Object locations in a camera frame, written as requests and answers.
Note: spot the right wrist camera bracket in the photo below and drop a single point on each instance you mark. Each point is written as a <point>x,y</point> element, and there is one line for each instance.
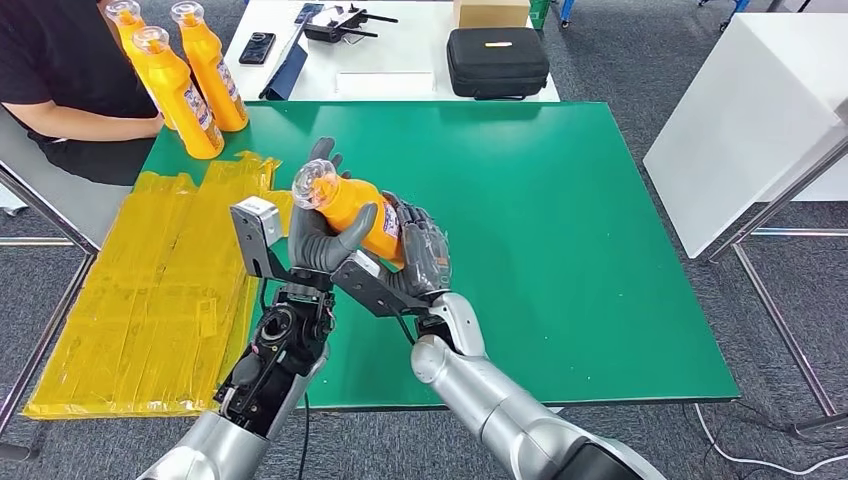
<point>371,285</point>

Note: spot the small dark blue device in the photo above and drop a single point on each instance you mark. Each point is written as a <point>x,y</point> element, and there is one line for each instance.
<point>309,13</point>

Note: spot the cardboard box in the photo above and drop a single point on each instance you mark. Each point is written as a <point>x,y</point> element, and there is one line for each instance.
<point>491,12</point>

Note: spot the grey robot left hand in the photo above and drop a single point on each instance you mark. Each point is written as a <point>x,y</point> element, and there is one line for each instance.
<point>318,245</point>

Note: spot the black zip case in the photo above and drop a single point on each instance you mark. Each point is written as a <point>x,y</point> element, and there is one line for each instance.
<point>498,66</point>

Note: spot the white side table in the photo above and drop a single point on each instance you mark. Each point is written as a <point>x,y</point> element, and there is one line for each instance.
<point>735,126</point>

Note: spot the grey metal frame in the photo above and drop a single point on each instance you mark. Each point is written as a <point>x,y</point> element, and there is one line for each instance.
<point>91,252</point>
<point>782,321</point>

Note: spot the white desk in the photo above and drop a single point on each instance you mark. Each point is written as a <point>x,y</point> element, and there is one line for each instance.
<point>411,56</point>

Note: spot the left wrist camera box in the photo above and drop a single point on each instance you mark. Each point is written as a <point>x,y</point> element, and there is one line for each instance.
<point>255,228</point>

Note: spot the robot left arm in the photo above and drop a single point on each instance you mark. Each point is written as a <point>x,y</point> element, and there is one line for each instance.
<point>272,371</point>

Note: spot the green plastic crate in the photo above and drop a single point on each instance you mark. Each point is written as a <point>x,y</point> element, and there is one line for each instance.
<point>540,13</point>

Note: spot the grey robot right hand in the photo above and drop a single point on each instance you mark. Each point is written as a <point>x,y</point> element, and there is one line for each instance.
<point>427,258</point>

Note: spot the blue metal rack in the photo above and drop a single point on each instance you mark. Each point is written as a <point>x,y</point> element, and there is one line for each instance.
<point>566,12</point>

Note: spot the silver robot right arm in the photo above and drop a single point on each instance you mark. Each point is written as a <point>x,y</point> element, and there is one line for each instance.
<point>503,411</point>

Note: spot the grey bench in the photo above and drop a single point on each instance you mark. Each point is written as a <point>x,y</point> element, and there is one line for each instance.
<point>73,212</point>

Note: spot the black remote controller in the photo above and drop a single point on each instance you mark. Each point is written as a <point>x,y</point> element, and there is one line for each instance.
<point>328,32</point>

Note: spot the person's right forearm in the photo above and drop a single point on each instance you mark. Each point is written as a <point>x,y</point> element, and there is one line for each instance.
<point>79,122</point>

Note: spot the orange detergent bottle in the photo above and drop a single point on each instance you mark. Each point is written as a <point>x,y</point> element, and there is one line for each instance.
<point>175,99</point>
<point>351,199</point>
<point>212,73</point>
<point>129,36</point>

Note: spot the yellow plastic sheet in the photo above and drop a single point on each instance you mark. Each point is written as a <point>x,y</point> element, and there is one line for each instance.
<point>146,298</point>

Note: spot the black smartphone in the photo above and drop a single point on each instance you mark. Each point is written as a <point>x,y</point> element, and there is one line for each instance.
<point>258,48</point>

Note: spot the dark blue tablet folio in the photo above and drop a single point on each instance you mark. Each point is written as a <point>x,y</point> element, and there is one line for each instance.
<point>288,76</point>

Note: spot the person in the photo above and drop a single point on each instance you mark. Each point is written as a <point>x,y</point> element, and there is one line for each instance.
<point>46,60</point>

